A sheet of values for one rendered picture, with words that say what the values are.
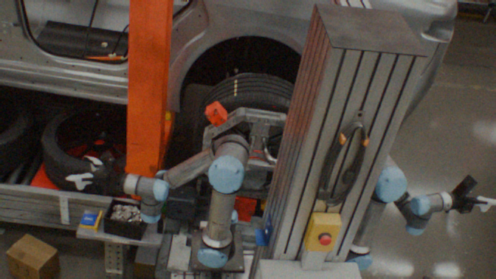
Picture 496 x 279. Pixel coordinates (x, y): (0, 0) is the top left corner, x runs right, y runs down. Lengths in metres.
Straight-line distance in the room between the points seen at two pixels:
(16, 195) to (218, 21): 1.47
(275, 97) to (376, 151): 1.15
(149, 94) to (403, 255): 2.08
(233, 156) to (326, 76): 0.56
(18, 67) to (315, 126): 2.16
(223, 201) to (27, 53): 1.71
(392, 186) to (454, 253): 2.07
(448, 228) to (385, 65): 2.82
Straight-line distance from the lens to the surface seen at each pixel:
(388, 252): 3.74
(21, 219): 3.41
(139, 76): 2.45
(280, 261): 1.83
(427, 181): 4.43
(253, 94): 2.64
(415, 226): 2.30
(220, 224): 1.98
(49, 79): 3.25
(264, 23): 2.84
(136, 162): 2.76
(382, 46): 1.39
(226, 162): 1.78
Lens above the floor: 2.62
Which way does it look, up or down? 38 degrees down
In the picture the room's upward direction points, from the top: 11 degrees clockwise
